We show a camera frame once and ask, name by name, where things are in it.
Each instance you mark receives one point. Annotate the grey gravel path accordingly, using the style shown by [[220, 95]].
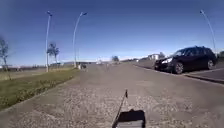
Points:
[[100, 90]]

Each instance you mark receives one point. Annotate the building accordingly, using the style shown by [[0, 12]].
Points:
[[153, 57]]

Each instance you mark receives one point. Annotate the grey street lamp pole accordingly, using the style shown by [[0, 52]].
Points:
[[210, 28], [47, 43], [75, 36]]

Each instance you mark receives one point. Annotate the robot's own part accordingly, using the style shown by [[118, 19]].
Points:
[[130, 118]]

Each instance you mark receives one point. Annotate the small tree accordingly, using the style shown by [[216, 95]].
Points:
[[53, 50]]

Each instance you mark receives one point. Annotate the black car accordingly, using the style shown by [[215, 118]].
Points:
[[190, 58]]

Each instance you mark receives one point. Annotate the green grass strip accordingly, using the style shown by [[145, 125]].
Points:
[[30, 85]]

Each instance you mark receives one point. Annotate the grey kerb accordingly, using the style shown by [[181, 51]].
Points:
[[200, 78]]

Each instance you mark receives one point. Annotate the grey asphalt road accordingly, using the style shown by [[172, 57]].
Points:
[[213, 73]]

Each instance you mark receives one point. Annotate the bare tree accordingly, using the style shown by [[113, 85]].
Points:
[[4, 55]]

